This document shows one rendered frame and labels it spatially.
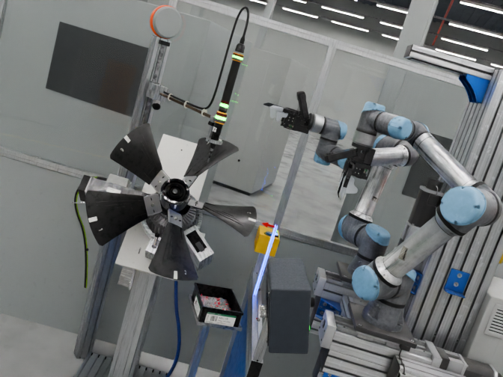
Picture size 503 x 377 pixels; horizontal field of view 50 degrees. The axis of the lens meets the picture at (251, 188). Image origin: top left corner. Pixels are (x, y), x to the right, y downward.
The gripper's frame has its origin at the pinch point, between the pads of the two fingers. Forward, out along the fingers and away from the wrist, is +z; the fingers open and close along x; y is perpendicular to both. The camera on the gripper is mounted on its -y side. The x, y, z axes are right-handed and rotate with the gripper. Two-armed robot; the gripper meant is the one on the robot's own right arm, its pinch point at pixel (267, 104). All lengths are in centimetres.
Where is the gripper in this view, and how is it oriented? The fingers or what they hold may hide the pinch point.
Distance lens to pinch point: 223.3
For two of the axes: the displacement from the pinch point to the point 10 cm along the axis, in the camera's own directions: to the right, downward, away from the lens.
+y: -2.8, 9.4, 1.9
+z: -9.5, -2.4, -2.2
